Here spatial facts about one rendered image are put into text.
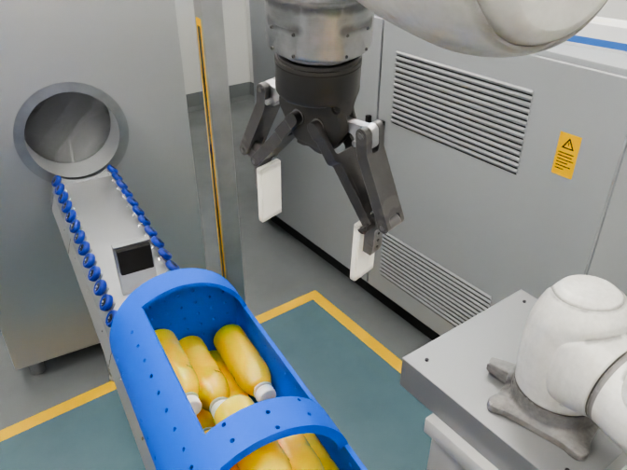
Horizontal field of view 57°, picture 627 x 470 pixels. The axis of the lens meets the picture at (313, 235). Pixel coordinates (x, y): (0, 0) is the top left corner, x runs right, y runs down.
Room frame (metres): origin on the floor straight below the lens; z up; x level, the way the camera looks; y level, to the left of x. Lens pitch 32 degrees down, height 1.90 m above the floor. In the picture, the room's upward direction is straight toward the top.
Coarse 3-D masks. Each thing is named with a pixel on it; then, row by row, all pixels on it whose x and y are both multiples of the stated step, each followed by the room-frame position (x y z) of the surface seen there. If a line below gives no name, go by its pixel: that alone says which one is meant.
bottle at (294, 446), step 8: (280, 440) 0.60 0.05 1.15; (288, 440) 0.60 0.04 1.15; (296, 440) 0.60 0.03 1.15; (304, 440) 0.61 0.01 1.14; (288, 448) 0.59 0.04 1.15; (296, 448) 0.59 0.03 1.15; (304, 448) 0.59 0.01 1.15; (312, 448) 0.60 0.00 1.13; (288, 456) 0.58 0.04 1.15; (296, 456) 0.57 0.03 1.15; (304, 456) 0.57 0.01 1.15; (312, 456) 0.58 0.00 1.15; (296, 464) 0.56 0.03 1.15; (304, 464) 0.56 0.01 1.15; (312, 464) 0.56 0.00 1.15; (320, 464) 0.57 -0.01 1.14
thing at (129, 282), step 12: (132, 240) 1.31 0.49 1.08; (144, 240) 1.31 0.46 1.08; (120, 252) 1.26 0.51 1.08; (132, 252) 1.27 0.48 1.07; (144, 252) 1.29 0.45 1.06; (120, 264) 1.25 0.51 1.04; (132, 264) 1.27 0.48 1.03; (144, 264) 1.28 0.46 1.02; (120, 276) 1.27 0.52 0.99; (132, 276) 1.28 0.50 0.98; (144, 276) 1.30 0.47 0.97; (120, 288) 1.28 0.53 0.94; (132, 288) 1.28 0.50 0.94
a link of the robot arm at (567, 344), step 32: (576, 288) 0.74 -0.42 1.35; (608, 288) 0.74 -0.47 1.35; (544, 320) 0.72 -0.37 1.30; (576, 320) 0.69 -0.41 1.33; (608, 320) 0.68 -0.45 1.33; (544, 352) 0.70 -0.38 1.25; (576, 352) 0.66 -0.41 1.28; (608, 352) 0.65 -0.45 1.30; (544, 384) 0.69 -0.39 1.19; (576, 384) 0.64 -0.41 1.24; (576, 416) 0.67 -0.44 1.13
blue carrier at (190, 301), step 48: (144, 288) 0.90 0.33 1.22; (192, 288) 0.96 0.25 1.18; (144, 336) 0.79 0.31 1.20; (144, 384) 0.70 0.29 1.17; (288, 384) 0.79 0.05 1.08; (144, 432) 0.65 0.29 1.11; (192, 432) 0.57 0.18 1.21; (240, 432) 0.55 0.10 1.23; (288, 432) 0.56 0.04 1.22; (336, 432) 0.60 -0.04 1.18
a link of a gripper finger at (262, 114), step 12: (264, 84) 0.54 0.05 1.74; (264, 96) 0.54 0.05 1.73; (264, 108) 0.54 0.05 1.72; (276, 108) 0.56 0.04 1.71; (252, 120) 0.55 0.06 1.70; (264, 120) 0.55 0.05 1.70; (252, 132) 0.56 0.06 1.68; (264, 132) 0.57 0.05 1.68; (240, 144) 0.57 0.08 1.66; (252, 144) 0.56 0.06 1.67
